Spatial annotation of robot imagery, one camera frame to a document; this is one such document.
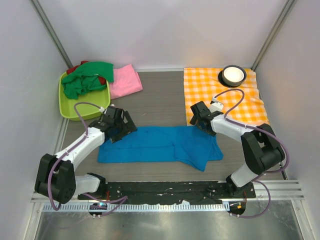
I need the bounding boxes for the folded pink t shirt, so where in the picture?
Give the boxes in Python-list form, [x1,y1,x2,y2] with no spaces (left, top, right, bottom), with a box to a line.
[109,64,143,100]

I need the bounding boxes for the orange checkered cloth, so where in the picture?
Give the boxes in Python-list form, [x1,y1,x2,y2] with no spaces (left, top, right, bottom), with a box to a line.
[183,67,269,126]

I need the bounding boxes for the white slotted cable duct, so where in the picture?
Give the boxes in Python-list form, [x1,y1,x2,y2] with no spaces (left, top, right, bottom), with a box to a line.
[59,201,230,212]

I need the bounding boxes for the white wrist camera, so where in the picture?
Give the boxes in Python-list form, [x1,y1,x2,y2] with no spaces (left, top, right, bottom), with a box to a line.
[99,104,115,114]
[208,97,224,113]

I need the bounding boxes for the green t shirt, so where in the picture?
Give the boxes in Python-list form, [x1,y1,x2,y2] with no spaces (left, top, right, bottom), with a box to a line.
[61,61,114,100]

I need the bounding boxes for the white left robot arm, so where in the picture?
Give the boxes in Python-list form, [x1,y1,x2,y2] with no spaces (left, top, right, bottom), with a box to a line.
[34,106,137,205]

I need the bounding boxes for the red t shirt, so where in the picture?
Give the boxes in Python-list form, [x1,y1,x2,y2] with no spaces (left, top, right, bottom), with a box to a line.
[66,61,107,85]

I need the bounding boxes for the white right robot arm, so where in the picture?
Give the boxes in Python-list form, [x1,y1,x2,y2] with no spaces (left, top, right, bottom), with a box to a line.
[190,101,286,198]

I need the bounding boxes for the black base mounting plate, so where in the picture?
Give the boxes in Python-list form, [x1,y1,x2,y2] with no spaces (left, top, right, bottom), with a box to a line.
[90,181,256,205]

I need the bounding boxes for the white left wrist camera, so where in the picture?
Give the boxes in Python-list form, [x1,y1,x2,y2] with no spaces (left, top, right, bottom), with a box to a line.
[99,104,115,114]

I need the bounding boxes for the black white bowl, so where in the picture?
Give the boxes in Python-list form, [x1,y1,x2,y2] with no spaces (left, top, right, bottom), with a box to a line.
[218,65,247,88]

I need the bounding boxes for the aluminium frame rail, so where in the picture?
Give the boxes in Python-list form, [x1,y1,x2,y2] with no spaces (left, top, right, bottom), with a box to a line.
[253,180,305,201]

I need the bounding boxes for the lime green plastic basin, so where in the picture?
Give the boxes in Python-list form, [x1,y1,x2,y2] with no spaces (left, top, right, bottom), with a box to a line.
[58,72,111,122]

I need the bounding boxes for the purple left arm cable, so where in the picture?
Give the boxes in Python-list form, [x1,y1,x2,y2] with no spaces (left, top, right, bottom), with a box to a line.
[48,101,129,218]

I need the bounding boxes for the blue t shirt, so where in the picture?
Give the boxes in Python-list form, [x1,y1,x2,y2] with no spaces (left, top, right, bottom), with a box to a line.
[97,125,224,172]

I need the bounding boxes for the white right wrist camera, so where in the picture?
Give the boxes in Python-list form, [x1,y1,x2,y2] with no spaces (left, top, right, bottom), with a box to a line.
[208,97,224,113]

